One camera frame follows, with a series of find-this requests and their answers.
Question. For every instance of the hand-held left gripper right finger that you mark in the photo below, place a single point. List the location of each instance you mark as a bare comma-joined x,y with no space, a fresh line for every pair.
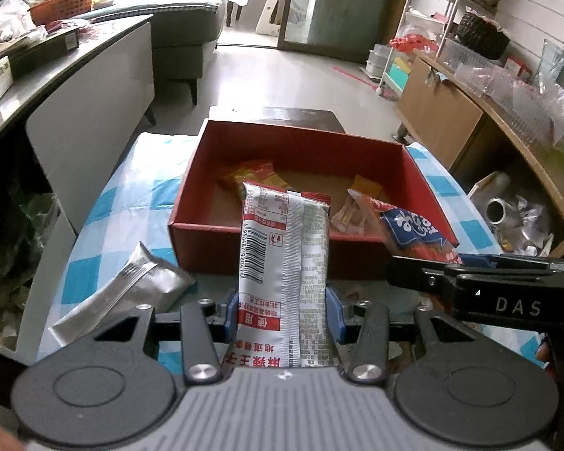
336,314

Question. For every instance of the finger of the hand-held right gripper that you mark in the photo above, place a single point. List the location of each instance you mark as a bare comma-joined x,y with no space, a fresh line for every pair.
418,272
489,259

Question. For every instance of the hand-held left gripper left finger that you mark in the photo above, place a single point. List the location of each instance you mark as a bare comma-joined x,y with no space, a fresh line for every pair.
229,314

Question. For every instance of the clear blue-label snack packet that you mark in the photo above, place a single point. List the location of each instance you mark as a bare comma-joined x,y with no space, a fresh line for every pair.
413,228

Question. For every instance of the white red-label snack packet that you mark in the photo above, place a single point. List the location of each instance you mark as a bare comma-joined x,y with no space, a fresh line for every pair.
272,253

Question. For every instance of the red cardboard box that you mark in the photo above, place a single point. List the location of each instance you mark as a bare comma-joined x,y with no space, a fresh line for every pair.
310,150

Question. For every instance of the clear packet of orange snacks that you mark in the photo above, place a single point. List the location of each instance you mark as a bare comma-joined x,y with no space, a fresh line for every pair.
350,218

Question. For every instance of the metal can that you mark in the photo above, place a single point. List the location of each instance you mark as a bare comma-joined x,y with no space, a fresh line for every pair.
498,209

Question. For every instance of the silver foil snack packet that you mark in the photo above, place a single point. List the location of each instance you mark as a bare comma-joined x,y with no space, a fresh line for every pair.
136,282

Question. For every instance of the small orange snack packet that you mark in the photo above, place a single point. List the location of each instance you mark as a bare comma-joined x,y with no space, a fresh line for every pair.
364,185

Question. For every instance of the red yellow snack packet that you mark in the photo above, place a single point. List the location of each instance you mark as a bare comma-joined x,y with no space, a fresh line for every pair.
254,174

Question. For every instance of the blue white checkered tablecloth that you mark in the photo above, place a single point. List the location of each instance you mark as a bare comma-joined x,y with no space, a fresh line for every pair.
122,188

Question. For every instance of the pile of clear plastic packaging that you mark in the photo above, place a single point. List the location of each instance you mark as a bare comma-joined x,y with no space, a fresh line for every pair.
507,89

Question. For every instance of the dark wooden stool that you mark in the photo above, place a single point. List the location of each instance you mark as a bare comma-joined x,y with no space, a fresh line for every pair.
286,117

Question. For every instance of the dark wicker basket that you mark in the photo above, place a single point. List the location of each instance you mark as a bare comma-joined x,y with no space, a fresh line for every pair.
479,35

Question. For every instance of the plastic bag pile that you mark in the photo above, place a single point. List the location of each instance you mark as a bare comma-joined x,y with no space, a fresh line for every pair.
9,253

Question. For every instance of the red plastic bag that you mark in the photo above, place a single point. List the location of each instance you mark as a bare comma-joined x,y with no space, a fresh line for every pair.
413,43

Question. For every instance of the white cabinet with dark top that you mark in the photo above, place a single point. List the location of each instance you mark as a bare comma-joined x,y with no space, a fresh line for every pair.
98,84

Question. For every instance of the wood framed glass door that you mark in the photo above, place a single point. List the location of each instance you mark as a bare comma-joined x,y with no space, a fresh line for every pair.
338,9

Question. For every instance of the grey sofa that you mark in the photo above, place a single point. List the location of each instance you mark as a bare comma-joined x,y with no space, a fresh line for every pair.
178,42

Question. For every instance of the long black box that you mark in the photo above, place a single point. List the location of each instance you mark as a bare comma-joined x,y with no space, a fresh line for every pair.
42,49

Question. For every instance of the orange plastic basket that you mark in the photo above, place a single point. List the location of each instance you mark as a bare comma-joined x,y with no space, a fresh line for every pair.
66,7

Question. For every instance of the white plastic bags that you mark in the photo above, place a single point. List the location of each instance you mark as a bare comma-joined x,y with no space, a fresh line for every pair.
4,21

